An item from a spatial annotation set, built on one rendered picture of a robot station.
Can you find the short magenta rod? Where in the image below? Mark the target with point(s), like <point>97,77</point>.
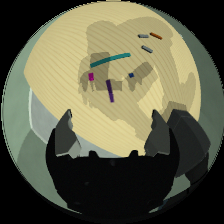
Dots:
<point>91,77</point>

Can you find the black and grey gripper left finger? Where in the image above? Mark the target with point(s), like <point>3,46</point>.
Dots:
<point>62,146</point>

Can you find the purple rod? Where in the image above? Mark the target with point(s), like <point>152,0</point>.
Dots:
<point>110,91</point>

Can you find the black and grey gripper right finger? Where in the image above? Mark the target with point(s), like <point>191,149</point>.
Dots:
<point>161,144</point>

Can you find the dark teal flat bar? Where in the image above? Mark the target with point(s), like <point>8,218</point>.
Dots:
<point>110,59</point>

